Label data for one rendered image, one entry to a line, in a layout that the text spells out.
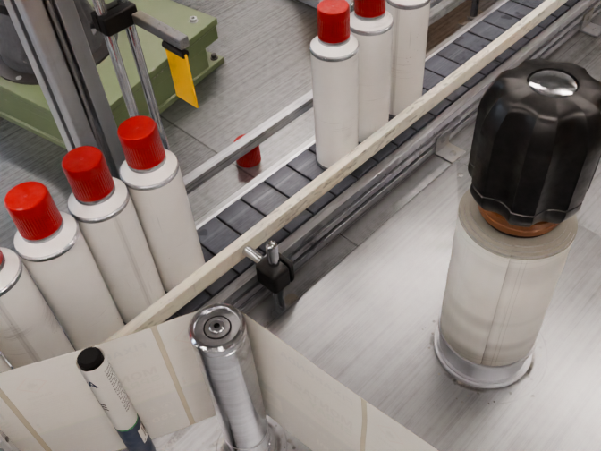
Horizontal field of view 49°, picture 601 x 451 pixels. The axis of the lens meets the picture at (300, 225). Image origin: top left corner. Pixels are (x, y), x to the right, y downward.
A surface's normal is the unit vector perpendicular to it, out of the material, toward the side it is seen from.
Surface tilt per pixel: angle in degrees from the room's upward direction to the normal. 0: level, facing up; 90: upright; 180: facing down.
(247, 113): 0
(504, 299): 92
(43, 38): 90
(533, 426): 0
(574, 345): 0
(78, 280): 90
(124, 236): 90
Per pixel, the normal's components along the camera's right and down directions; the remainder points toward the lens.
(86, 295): 0.76, 0.45
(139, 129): -0.10, -0.69
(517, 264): -0.18, 0.77
